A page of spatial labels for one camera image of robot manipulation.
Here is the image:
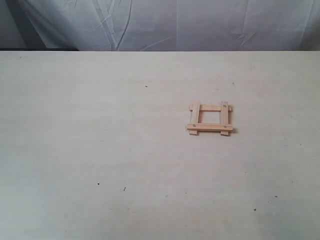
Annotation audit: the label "wood strip two magnets bottom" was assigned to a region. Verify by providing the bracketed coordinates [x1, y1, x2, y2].
[186, 123, 233, 132]

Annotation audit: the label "wood strip two magnets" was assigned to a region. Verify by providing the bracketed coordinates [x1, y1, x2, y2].
[186, 123, 233, 132]
[220, 101, 229, 130]

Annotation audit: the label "plain wood strip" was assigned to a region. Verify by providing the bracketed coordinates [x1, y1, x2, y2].
[189, 104, 233, 113]
[189, 101, 201, 136]

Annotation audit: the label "plain wood strip top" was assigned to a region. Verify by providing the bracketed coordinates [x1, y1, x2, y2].
[189, 104, 233, 113]

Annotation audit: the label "white backdrop cloth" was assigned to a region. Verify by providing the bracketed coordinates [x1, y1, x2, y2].
[0, 0, 320, 52]

